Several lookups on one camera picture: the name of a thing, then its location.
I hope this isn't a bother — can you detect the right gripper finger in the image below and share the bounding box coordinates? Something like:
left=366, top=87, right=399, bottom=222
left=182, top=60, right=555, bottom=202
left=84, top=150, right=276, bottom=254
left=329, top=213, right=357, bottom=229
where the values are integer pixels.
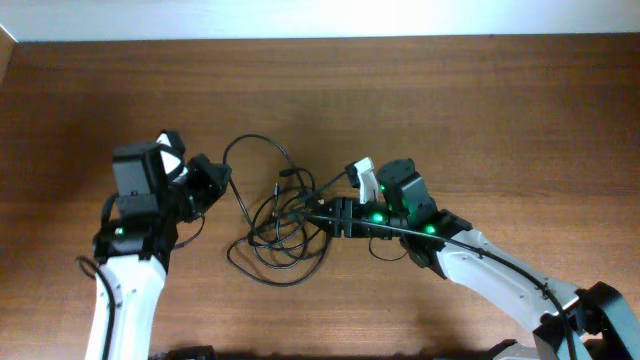
left=292, top=199, right=330, bottom=219
left=292, top=214, right=333, bottom=235

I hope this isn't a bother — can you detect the black USB cable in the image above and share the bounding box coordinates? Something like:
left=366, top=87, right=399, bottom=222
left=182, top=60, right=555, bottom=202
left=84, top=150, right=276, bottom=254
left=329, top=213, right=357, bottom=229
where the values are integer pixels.
left=222, top=133, right=334, bottom=287

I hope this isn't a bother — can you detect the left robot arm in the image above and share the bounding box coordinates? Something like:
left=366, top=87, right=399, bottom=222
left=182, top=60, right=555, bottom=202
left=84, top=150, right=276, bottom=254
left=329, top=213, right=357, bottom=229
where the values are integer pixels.
left=76, top=130, right=232, bottom=359

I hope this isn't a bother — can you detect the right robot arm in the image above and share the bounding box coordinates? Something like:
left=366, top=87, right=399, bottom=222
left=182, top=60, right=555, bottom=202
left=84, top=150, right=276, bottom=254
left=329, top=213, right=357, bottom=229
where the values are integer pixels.
left=293, top=158, right=639, bottom=359

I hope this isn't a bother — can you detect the right camera cable black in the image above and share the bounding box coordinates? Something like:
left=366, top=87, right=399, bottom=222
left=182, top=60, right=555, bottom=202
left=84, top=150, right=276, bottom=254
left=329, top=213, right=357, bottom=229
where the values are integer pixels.
left=294, top=169, right=579, bottom=360

